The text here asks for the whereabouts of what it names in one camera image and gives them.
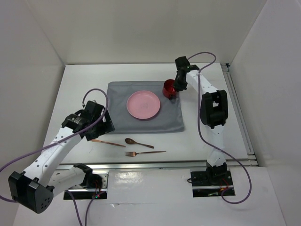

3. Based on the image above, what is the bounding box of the copper spoon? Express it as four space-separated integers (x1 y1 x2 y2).
125 138 154 149

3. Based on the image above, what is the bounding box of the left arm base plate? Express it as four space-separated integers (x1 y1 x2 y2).
68 170 109 191

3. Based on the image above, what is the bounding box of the pink plate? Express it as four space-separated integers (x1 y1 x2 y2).
127 90 161 120

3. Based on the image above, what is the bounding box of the copper knife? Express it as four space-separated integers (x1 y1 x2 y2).
90 139 126 147

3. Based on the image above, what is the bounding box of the copper fork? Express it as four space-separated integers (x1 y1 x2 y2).
125 151 166 157

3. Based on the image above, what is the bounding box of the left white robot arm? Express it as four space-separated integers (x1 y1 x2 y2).
8 101 115 214

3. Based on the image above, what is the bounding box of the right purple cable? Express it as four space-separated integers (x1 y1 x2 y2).
188 51 253 204

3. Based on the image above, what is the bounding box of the right aluminium rail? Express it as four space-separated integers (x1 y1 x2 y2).
221 64 257 161

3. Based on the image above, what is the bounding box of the front aluminium rail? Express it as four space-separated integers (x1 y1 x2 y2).
56 156 258 170

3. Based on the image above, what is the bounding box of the grey cloth placemat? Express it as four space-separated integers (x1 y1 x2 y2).
107 81 184 134

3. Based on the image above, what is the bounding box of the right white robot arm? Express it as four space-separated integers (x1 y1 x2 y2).
173 56 229 185

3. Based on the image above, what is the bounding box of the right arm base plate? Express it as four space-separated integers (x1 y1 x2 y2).
187 170 233 186

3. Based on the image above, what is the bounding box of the red mug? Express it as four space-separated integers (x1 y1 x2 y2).
162 79 178 100

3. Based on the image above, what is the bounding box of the purple cable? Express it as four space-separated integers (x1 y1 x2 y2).
0 88 109 226
188 51 253 204

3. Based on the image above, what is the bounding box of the aluminium rail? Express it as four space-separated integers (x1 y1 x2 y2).
56 156 258 170
221 64 257 161

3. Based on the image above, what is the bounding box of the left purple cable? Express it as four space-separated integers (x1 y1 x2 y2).
0 88 109 226

